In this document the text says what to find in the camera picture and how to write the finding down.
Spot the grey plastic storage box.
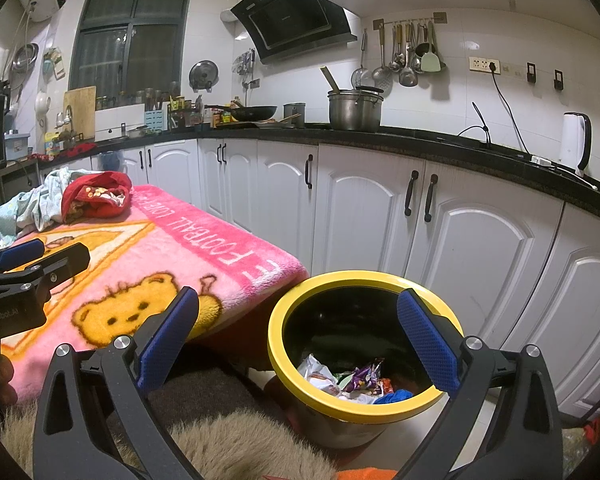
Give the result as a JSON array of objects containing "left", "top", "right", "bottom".
[{"left": 5, "top": 132, "right": 31, "bottom": 161}]

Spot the black range hood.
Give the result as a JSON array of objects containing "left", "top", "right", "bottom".
[{"left": 230, "top": 0, "right": 358, "bottom": 66}]

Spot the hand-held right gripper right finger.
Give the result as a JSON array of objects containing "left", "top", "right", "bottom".
[{"left": 395, "top": 287, "right": 563, "bottom": 480}]

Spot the row of hanging kitchen utensils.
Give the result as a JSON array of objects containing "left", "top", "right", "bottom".
[{"left": 350, "top": 12, "right": 448, "bottom": 97}]

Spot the yellow rimmed black bin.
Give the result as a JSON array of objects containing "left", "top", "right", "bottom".
[{"left": 267, "top": 270, "right": 465, "bottom": 450}]

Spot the steel faucet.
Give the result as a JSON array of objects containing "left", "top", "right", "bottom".
[{"left": 55, "top": 105, "right": 76, "bottom": 137}]

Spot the large steel pot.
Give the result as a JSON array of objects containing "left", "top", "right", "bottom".
[{"left": 327, "top": 87, "right": 385, "bottom": 132}]

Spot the row of condiment bottles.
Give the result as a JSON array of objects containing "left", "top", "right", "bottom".
[{"left": 167, "top": 94, "right": 233, "bottom": 130}]

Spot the beige fur cushion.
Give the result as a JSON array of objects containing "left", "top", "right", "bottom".
[{"left": 0, "top": 402, "right": 337, "bottom": 480}]

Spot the white plastic bag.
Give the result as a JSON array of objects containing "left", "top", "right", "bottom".
[{"left": 296, "top": 353, "right": 376, "bottom": 405}]

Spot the red embroidered cloth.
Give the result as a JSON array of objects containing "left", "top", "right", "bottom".
[{"left": 61, "top": 171, "right": 133, "bottom": 225}]

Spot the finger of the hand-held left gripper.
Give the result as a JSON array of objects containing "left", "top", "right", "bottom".
[
  {"left": 0, "top": 241, "right": 91, "bottom": 301},
  {"left": 0, "top": 239, "right": 46, "bottom": 277}
]

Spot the light blue printed cloth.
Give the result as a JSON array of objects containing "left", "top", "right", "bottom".
[{"left": 0, "top": 167, "right": 73, "bottom": 256}]

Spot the dark kitchen window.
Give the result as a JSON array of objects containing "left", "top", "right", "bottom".
[{"left": 67, "top": 0, "right": 195, "bottom": 106}]

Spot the pink printed blanket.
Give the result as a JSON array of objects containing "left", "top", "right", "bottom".
[{"left": 0, "top": 184, "right": 308, "bottom": 406}]

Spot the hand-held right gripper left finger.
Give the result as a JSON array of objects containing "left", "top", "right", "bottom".
[{"left": 32, "top": 286, "right": 206, "bottom": 480}]

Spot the hanging steel pot lid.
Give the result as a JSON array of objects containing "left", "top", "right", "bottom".
[{"left": 189, "top": 60, "right": 220, "bottom": 92}]

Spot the black wok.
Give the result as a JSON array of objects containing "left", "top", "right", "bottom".
[{"left": 205, "top": 104, "right": 279, "bottom": 123}]

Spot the purple snack wrapper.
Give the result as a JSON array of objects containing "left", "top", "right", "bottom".
[{"left": 340, "top": 357, "right": 386, "bottom": 395}]

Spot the hanging steel colander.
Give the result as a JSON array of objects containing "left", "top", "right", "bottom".
[{"left": 11, "top": 42, "right": 40, "bottom": 90}]

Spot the wooden cutting board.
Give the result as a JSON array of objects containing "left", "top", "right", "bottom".
[{"left": 62, "top": 86, "right": 97, "bottom": 140}]

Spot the blue plastic bag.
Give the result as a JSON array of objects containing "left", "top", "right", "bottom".
[{"left": 372, "top": 388, "right": 415, "bottom": 406}]

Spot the small steel pot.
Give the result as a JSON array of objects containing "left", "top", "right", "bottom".
[{"left": 283, "top": 102, "right": 307, "bottom": 126}]

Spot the white wall socket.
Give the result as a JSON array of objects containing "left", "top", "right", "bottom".
[{"left": 469, "top": 56, "right": 501, "bottom": 75}]

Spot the white electric kettle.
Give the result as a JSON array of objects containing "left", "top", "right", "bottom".
[{"left": 560, "top": 112, "right": 592, "bottom": 177}]

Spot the black power cable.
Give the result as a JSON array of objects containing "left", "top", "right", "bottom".
[{"left": 490, "top": 70, "right": 536, "bottom": 158}]

